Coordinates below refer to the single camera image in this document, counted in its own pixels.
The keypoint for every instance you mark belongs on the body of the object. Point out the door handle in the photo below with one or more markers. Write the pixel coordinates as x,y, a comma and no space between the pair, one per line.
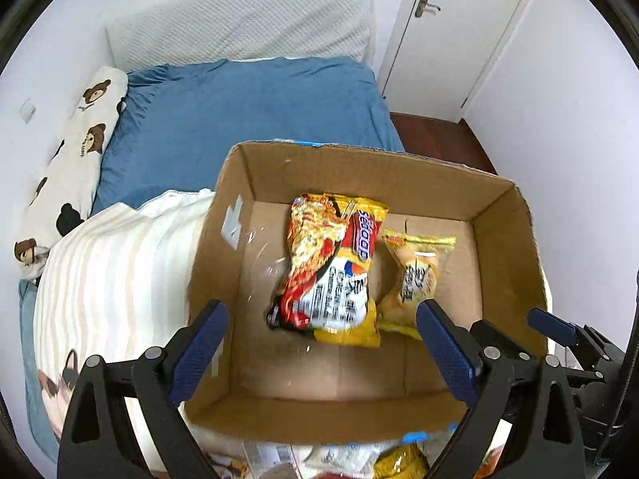
424,6

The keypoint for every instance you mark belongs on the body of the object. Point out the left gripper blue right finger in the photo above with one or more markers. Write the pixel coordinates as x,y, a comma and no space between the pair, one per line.
453,349

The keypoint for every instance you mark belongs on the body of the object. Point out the grey white snack packet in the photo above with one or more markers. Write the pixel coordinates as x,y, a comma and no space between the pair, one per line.
349,459

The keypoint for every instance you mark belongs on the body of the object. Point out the blue pillow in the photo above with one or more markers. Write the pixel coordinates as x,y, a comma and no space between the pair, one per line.
180,122

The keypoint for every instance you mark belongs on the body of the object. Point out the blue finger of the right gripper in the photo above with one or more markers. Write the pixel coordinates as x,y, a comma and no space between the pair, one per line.
553,327

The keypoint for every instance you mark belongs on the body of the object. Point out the wall socket left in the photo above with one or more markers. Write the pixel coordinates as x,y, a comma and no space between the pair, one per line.
27,110

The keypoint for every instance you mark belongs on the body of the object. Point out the yellow biscuit bag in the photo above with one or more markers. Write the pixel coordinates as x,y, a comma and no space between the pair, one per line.
420,261

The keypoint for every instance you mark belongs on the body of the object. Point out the red white snack bar pack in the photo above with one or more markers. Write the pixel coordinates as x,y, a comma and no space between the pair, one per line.
228,467

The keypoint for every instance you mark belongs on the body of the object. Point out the cardboard milk box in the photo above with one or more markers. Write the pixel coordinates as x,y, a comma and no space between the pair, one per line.
494,273

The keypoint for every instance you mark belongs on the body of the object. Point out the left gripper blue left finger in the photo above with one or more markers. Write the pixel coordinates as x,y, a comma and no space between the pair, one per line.
191,350

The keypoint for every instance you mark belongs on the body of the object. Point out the yellow crinkled snack bag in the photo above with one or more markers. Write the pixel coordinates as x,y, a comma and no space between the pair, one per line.
404,462

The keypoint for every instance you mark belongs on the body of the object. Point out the striped cream pink blanket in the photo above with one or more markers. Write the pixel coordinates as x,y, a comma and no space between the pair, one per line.
127,279

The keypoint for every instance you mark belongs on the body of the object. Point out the white door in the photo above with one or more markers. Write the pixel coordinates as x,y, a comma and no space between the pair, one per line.
441,57

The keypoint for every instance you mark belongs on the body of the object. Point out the grey padded headboard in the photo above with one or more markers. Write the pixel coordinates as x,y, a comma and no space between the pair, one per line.
186,32

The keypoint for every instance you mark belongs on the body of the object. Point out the bear print long pillow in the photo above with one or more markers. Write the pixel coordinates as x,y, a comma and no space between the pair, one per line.
64,196

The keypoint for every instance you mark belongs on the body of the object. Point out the yellow red noodle bag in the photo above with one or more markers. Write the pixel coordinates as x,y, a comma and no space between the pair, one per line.
331,242

